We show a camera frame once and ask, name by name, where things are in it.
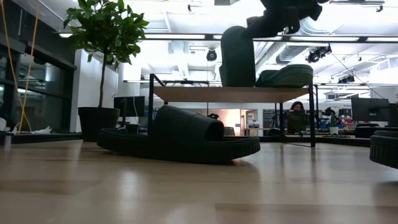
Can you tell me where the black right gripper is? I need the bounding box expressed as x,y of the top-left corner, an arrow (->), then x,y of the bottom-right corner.
246,0 -> 323,39

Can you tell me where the teal rubber slide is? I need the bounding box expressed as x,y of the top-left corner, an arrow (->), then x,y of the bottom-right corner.
218,25 -> 257,88
255,63 -> 314,88

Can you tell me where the black rubber slide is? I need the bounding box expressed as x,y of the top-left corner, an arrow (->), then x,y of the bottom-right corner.
369,130 -> 398,170
96,104 -> 262,165

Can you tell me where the black ceiling spotlight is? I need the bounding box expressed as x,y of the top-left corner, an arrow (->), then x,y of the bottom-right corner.
305,44 -> 333,64

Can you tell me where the black overhead beam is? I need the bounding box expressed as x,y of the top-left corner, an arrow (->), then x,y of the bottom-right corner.
141,32 -> 398,44

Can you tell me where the person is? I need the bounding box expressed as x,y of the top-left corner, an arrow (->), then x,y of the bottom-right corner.
285,101 -> 309,136

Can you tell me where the black computer monitor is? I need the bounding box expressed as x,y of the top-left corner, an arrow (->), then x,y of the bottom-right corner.
351,97 -> 391,123
113,95 -> 146,118

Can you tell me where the green potted plant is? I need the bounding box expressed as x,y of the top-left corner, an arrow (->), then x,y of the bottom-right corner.
63,0 -> 150,143

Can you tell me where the white crumpled paper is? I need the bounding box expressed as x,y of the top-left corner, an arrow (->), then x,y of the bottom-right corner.
30,125 -> 53,135

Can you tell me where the black overhead camera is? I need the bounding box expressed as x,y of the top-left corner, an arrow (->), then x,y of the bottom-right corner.
205,48 -> 218,62

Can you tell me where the wooden shelf with black frame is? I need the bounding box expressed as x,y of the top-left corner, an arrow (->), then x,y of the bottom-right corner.
148,73 -> 317,148

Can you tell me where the yellow cable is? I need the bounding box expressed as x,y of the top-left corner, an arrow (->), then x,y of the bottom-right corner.
0,0 -> 40,134

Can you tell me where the black aluminium table frame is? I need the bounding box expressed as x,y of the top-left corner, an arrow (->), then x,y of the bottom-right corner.
0,133 -> 398,147

